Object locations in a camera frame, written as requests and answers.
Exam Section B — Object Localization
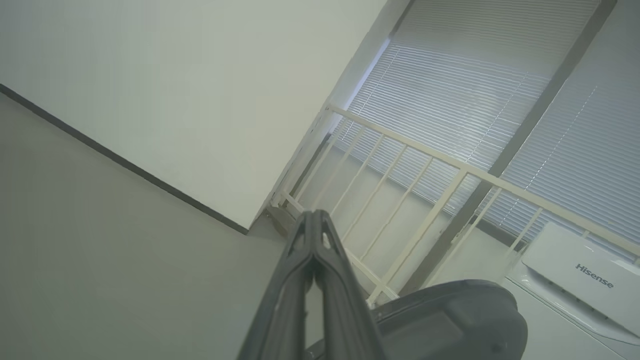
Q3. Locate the grey window frame post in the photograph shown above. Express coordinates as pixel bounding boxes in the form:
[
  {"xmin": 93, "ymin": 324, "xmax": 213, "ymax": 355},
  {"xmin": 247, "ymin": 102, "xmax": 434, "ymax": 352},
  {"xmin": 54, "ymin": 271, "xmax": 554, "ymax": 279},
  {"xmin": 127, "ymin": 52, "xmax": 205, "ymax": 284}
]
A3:
[{"xmin": 397, "ymin": 0, "xmax": 619, "ymax": 297}]

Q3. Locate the dark baseboard strip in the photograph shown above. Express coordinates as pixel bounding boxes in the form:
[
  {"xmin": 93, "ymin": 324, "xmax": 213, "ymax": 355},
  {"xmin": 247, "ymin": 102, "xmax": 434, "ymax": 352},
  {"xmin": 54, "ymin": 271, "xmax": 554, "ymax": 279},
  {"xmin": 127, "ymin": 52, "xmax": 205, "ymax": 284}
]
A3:
[{"xmin": 0, "ymin": 83, "xmax": 250, "ymax": 236}]

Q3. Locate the white Hisense branded panel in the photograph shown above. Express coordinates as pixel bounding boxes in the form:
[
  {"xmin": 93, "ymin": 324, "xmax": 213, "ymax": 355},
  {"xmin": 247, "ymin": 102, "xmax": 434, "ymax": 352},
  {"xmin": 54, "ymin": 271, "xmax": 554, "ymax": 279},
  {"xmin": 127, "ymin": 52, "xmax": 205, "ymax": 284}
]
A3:
[{"xmin": 521, "ymin": 221, "xmax": 640, "ymax": 337}]

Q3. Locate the cream metal railing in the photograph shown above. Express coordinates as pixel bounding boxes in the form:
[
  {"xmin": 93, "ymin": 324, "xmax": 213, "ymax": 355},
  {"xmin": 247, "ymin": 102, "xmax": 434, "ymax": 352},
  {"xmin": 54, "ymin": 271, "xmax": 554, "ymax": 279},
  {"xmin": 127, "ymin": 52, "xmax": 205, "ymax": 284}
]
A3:
[{"xmin": 270, "ymin": 102, "xmax": 640, "ymax": 308}]

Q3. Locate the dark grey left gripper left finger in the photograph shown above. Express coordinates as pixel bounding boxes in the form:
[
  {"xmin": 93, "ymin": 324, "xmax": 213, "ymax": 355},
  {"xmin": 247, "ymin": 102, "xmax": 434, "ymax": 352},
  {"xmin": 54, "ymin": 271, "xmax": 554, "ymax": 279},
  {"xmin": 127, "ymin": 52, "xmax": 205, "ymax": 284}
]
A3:
[{"xmin": 237, "ymin": 210, "xmax": 316, "ymax": 360}]

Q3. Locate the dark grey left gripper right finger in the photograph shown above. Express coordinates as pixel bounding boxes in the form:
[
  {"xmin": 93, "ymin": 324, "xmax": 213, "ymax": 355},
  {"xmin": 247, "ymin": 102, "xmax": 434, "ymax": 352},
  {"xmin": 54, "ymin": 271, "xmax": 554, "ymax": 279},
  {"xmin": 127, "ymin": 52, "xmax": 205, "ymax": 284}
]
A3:
[{"xmin": 313, "ymin": 210, "xmax": 389, "ymax": 360}]

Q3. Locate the black round glass washer door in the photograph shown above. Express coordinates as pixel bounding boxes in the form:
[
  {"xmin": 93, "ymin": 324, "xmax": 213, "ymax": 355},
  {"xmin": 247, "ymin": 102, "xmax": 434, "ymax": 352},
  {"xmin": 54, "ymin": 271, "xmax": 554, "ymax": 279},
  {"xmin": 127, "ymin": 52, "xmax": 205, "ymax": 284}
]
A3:
[{"xmin": 305, "ymin": 279, "xmax": 529, "ymax": 360}]

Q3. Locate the white washing machine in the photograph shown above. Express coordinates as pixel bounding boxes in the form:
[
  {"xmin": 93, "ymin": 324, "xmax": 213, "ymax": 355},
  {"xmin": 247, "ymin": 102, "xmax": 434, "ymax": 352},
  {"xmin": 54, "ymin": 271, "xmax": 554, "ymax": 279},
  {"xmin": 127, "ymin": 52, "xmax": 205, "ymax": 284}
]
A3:
[{"xmin": 500, "ymin": 221, "xmax": 640, "ymax": 360}]

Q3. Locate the white window blind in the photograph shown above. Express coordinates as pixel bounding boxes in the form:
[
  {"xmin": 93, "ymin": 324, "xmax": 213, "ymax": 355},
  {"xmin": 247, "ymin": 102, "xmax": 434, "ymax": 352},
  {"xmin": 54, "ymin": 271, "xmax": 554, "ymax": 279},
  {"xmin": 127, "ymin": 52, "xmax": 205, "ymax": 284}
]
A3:
[
  {"xmin": 334, "ymin": 0, "xmax": 601, "ymax": 221},
  {"xmin": 482, "ymin": 0, "xmax": 640, "ymax": 263}
]

